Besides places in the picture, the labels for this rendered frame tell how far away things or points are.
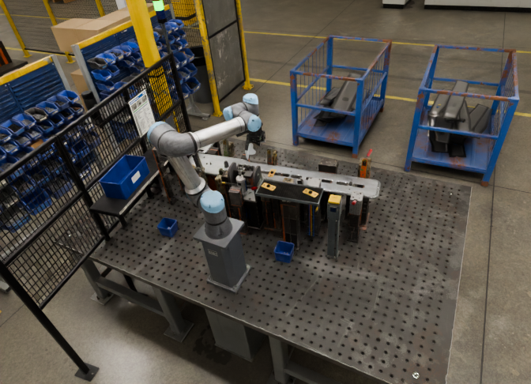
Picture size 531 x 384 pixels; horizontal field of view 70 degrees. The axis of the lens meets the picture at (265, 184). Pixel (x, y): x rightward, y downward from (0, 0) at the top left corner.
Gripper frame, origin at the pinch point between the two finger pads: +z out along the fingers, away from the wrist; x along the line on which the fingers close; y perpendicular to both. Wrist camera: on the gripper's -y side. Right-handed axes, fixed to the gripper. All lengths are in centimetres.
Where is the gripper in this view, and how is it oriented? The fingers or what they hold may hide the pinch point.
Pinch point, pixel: (252, 152)
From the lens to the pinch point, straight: 215.4
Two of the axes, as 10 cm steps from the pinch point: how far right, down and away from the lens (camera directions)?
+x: 4.4, -5.8, 6.8
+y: 9.0, 2.2, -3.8
